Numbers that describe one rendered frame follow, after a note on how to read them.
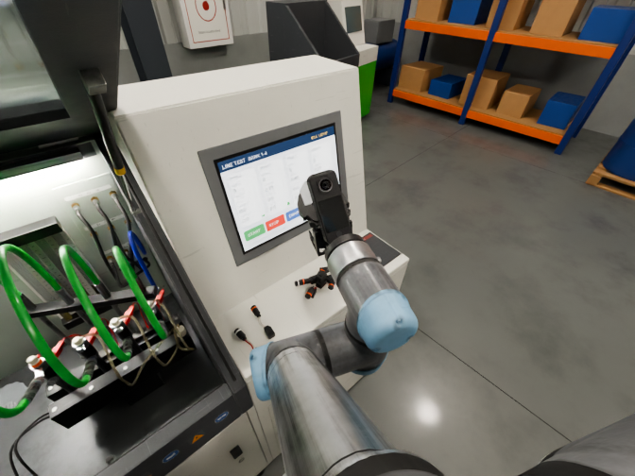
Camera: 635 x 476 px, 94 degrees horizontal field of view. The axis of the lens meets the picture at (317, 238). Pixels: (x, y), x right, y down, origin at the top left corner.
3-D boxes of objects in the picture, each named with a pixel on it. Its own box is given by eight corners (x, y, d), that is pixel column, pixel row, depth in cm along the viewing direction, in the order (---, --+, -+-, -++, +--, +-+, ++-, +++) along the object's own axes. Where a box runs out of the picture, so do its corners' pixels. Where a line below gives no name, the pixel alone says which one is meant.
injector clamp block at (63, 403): (82, 437, 80) (48, 418, 70) (75, 406, 86) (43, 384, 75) (202, 359, 96) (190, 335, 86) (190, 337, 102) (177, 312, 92)
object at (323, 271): (311, 308, 94) (312, 297, 90) (291, 287, 100) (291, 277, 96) (361, 274, 105) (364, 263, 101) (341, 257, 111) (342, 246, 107)
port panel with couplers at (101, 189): (111, 278, 93) (53, 195, 72) (108, 271, 95) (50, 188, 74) (153, 259, 99) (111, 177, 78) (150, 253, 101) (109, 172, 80)
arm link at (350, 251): (334, 266, 42) (386, 249, 43) (322, 246, 45) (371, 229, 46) (336, 297, 47) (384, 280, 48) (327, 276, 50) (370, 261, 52)
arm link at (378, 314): (363, 365, 40) (372, 331, 34) (333, 299, 47) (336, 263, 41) (414, 348, 41) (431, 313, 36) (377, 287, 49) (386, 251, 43)
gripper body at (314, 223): (307, 236, 59) (328, 281, 51) (300, 203, 53) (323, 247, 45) (342, 226, 61) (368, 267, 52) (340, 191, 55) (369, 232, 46)
